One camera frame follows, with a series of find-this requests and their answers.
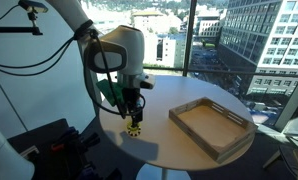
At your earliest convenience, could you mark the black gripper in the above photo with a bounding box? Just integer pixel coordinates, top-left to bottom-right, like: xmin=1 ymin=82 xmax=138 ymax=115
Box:
xmin=122 ymin=87 xmax=146 ymax=127

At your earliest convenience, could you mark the black and white toy ring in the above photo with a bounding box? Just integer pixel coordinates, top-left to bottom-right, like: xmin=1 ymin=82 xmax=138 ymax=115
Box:
xmin=127 ymin=126 xmax=142 ymax=138

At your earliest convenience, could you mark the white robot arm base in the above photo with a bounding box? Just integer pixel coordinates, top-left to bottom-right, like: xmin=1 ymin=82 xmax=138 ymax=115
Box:
xmin=0 ymin=116 xmax=36 ymax=180

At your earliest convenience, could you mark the wooden tray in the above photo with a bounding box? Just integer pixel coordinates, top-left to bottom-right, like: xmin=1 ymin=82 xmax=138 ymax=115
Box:
xmin=168 ymin=96 xmax=259 ymax=164

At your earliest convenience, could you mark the black equipment case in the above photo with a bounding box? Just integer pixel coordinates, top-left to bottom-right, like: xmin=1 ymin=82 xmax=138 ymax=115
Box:
xmin=7 ymin=118 xmax=102 ymax=180

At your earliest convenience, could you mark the black office chair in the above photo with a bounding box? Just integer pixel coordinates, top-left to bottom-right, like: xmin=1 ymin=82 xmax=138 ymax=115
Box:
xmin=262 ymin=113 xmax=298 ymax=180

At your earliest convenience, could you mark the yellow-green gear toy ring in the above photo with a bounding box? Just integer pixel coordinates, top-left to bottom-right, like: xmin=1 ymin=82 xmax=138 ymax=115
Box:
xmin=127 ymin=121 xmax=142 ymax=132

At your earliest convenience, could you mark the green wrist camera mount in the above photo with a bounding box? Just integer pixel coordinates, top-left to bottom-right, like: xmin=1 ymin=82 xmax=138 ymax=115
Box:
xmin=95 ymin=79 xmax=125 ymax=108

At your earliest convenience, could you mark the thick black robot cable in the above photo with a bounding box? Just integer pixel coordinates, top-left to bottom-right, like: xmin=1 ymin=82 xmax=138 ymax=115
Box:
xmin=0 ymin=29 xmax=147 ymax=119

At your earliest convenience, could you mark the blue handled clamp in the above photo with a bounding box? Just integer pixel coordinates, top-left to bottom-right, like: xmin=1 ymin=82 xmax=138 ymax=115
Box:
xmin=57 ymin=126 xmax=80 ymax=141

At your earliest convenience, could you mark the orange handled clamp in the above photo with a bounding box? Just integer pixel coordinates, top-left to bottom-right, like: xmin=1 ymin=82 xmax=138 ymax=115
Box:
xmin=50 ymin=143 xmax=66 ymax=153

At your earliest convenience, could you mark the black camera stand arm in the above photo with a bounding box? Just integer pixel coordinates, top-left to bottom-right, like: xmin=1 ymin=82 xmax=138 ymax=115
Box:
xmin=0 ymin=11 xmax=44 ymax=36

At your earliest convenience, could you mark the camera on stand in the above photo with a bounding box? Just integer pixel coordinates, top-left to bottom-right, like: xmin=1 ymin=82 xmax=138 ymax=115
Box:
xmin=18 ymin=0 xmax=49 ymax=14

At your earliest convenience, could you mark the thin black camera cable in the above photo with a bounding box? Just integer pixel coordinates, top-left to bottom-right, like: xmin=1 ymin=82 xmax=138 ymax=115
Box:
xmin=0 ymin=3 xmax=21 ymax=27

